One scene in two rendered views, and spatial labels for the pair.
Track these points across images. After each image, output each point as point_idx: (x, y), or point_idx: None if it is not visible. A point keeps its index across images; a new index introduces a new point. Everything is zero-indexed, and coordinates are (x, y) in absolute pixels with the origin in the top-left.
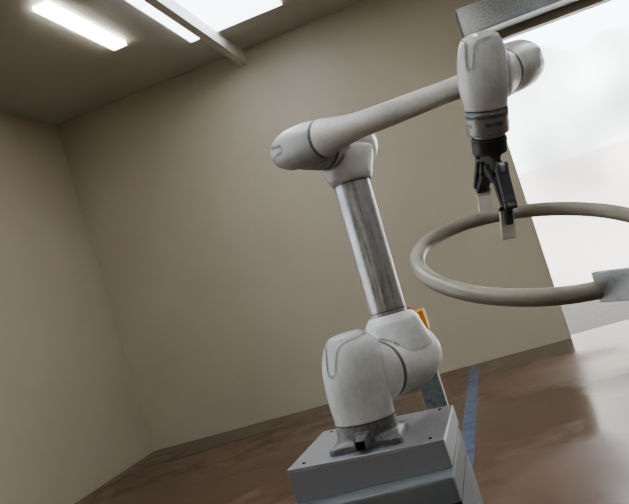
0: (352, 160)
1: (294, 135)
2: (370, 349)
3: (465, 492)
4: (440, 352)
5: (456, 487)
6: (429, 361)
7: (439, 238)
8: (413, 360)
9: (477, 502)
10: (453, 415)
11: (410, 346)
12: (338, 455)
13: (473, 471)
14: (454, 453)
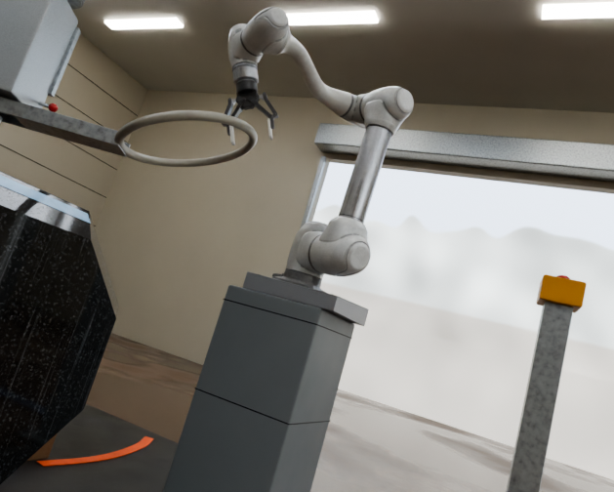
0: (364, 114)
1: None
2: (301, 229)
3: (244, 308)
4: (337, 250)
5: (226, 291)
6: (323, 251)
7: (241, 148)
8: (315, 245)
9: (274, 342)
10: (320, 296)
11: (320, 237)
12: None
13: (308, 341)
14: (266, 294)
